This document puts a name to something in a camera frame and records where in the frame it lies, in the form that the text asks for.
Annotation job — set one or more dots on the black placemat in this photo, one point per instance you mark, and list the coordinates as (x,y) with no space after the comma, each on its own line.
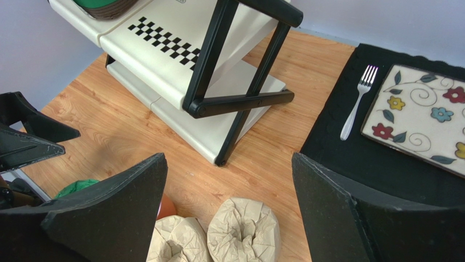
(366,161)

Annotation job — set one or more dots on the brown wrapped roll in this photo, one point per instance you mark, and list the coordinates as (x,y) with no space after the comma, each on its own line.
(244,230)
(176,238)

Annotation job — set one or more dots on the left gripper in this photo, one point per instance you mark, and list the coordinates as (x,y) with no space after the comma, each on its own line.
(20,149)

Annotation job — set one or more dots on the floral square plate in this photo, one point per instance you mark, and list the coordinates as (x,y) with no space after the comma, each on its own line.
(421,114)

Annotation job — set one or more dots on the brown wrapped roll front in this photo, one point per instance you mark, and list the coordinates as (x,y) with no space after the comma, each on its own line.
(176,238)

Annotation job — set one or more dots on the silver fork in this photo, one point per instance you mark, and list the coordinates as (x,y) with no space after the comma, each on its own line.
(364,86)

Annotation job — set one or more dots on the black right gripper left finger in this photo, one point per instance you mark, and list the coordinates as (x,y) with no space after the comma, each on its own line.
(112,220)

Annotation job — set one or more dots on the brown wrapped roll rear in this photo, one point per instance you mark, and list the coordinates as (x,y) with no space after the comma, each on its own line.
(244,230)

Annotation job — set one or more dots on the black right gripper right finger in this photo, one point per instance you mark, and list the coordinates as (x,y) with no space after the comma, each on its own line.
(345,220)

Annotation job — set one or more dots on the green roll front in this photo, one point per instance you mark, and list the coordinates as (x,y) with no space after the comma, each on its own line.
(75,187)

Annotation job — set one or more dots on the green roll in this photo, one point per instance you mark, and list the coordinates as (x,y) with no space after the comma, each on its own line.
(105,9)
(75,187)

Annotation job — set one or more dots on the cream three-tier shelf rack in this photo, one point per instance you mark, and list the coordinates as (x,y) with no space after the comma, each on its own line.
(203,67)

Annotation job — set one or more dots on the orange white mug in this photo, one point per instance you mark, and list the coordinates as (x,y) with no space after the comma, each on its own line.
(166,208)

